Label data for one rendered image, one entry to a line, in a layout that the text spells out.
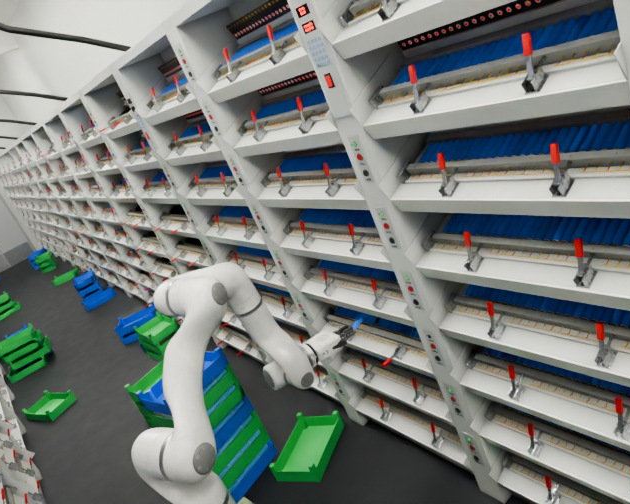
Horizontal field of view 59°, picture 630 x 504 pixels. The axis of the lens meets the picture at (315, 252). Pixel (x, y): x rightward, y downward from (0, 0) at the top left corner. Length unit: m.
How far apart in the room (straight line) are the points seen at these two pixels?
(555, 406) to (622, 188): 0.64
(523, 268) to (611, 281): 0.19
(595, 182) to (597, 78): 0.19
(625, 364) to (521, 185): 0.41
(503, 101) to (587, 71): 0.14
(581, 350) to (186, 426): 0.89
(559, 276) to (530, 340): 0.23
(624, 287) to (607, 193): 0.19
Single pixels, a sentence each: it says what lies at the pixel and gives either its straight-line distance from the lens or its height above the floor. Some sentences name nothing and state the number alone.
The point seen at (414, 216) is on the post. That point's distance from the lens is 1.43.
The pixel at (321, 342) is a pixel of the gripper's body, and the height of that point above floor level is 0.62.
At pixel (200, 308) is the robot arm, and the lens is 1.39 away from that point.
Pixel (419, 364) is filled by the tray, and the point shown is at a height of 0.49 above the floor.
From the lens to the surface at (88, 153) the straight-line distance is 3.92.
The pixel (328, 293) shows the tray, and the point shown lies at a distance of 1.91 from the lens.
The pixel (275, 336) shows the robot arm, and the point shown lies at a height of 0.75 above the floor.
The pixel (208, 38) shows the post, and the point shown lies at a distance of 1.95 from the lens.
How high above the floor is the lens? 1.48
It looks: 20 degrees down
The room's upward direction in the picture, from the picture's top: 24 degrees counter-clockwise
